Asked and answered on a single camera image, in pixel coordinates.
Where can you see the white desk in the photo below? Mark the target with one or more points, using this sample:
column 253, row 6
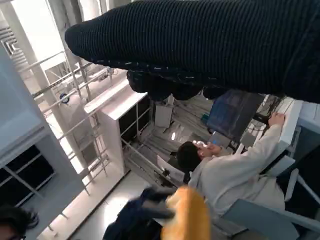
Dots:
column 291, row 125

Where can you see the grey-blue office chair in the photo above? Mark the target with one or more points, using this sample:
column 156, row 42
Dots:
column 262, row 220

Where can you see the seated person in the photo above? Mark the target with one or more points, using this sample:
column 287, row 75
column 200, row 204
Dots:
column 232, row 175

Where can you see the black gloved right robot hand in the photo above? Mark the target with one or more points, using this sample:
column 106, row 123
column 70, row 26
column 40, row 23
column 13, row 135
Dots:
column 200, row 45

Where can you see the large grey-white box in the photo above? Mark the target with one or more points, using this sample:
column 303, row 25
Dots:
column 20, row 112

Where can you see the white pipe railing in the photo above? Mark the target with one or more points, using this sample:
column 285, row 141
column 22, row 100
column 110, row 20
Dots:
column 79, row 82

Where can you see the round blue gauge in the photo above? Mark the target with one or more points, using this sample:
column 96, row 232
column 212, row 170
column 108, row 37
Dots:
column 64, row 97

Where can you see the dark computer monitor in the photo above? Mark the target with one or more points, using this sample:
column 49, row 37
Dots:
column 235, row 112

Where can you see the white square panel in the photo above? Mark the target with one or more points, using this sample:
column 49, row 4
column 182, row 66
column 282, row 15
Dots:
column 163, row 115

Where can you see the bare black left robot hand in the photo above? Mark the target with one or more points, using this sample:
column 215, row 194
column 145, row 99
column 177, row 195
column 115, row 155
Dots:
column 135, row 220

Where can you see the white box with dark panels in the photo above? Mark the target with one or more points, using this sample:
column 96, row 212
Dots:
column 110, row 125

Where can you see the long orange toy bread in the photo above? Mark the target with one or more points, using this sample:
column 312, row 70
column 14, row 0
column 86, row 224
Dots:
column 187, row 217

